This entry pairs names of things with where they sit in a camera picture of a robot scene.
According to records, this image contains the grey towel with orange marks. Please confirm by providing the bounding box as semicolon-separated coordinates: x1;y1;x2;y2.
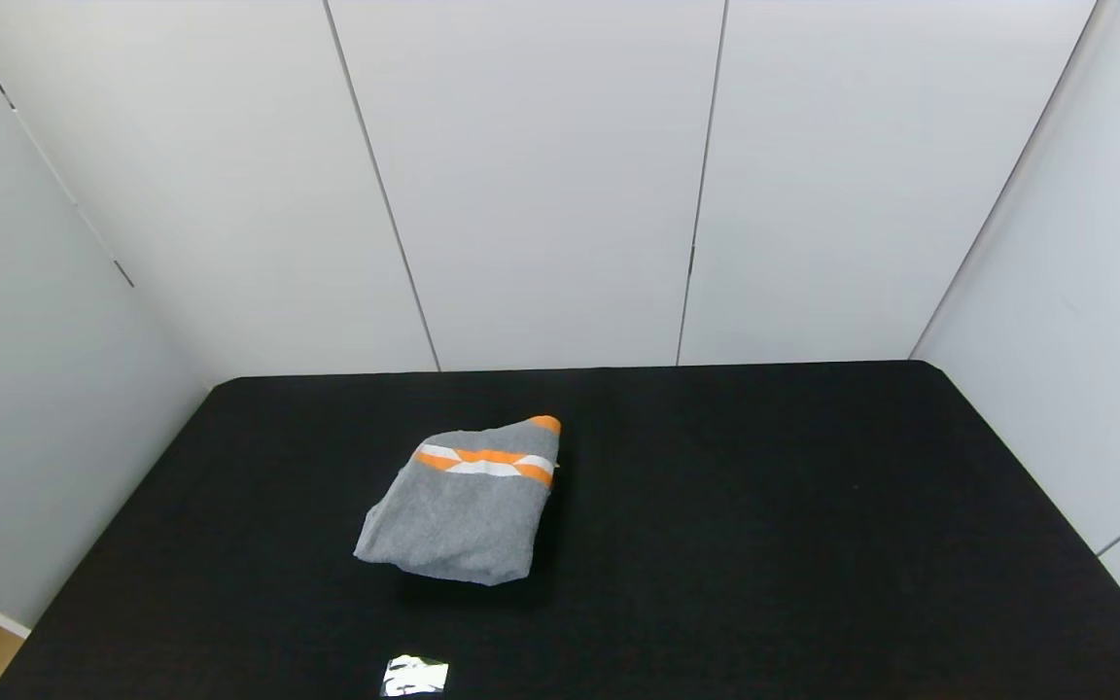
354;415;563;587

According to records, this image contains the crumpled clear plastic scrap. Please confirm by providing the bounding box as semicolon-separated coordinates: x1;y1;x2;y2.
380;656;450;699

